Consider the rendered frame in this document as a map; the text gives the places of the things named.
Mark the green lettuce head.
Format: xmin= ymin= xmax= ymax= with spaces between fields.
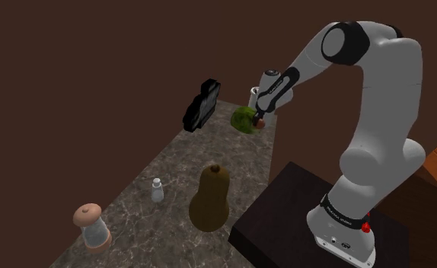
xmin=230 ymin=106 xmax=260 ymax=135

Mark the tan butternut squash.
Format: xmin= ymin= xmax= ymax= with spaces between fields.
xmin=188 ymin=164 xmax=231 ymax=234

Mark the dark robot stand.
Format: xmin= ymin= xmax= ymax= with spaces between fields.
xmin=227 ymin=161 xmax=411 ymax=268

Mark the small clear shaker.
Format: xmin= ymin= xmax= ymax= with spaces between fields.
xmin=151 ymin=177 xmax=165 ymax=203

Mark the glass jar with brown lid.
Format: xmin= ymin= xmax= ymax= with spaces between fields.
xmin=72 ymin=203 xmax=113 ymax=254

